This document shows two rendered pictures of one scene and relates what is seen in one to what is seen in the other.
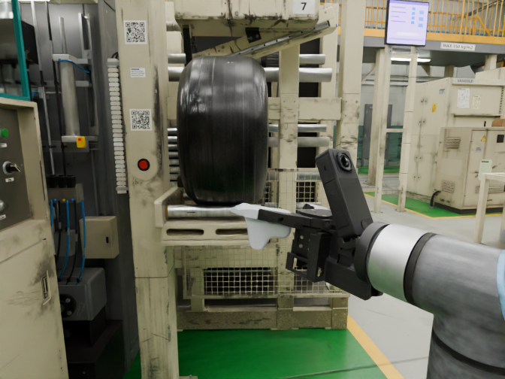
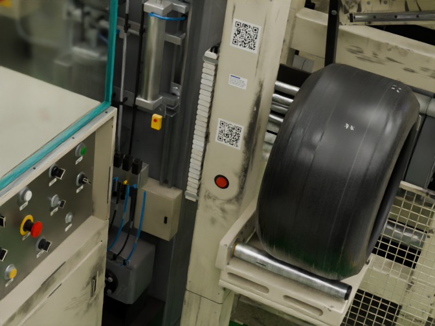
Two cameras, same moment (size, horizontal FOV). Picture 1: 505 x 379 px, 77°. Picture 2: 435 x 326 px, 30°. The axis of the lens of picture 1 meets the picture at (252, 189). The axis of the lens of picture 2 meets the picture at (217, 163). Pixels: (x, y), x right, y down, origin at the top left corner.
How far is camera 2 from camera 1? 1.35 m
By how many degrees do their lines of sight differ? 30
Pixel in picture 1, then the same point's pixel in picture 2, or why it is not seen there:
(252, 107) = (351, 209)
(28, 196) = (92, 194)
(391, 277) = not seen: outside the picture
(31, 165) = (101, 168)
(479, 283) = not seen: outside the picture
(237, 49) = (416, 8)
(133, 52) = (237, 57)
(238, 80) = (346, 165)
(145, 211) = (212, 229)
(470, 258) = not seen: outside the picture
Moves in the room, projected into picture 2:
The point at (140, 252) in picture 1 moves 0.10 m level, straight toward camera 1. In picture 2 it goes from (197, 268) to (193, 290)
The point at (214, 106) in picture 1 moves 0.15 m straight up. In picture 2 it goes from (305, 192) to (318, 139)
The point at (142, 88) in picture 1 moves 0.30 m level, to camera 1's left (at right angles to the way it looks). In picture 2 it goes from (239, 100) to (140, 65)
